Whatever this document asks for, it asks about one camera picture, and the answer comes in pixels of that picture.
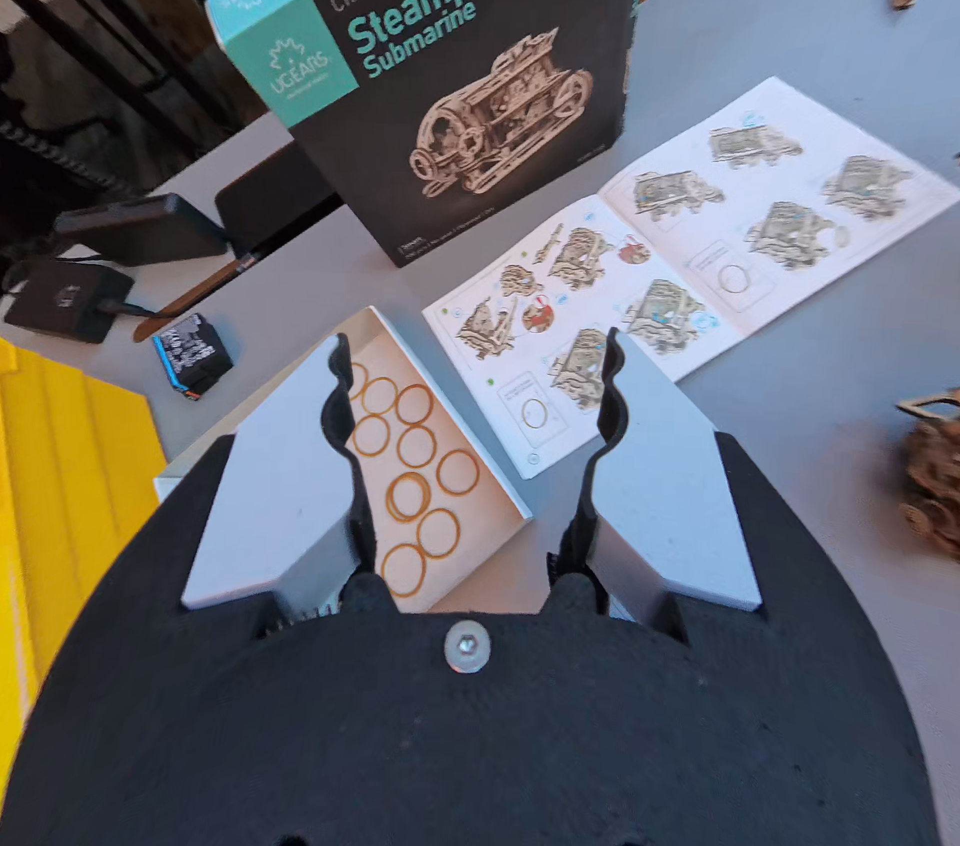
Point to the white cardboard box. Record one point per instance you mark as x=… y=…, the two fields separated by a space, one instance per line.
x=480 y=456

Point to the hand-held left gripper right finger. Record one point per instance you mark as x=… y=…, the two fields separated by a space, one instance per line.
x=675 y=494

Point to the black battery with blue edge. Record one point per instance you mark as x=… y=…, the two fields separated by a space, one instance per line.
x=191 y=355

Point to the black flat power bank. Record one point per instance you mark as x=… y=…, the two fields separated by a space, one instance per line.
x=142 y=228

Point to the illustrated instruction booklet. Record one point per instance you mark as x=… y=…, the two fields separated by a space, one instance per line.
x=750 y=246

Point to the black model kit box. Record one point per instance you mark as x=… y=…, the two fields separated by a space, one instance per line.
x=465 y=186

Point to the yellow storage bin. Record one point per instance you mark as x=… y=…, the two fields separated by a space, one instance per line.
x=67 y=524

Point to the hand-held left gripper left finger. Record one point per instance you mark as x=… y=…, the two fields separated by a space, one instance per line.
x=277 y=486

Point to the wooden mechanical model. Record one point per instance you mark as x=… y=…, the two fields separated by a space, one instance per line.
x=934 y=479

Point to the group of rubber bands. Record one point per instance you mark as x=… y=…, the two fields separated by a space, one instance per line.
x=416 y=445

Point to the black charger box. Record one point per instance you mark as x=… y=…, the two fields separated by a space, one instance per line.
x=60 y=302

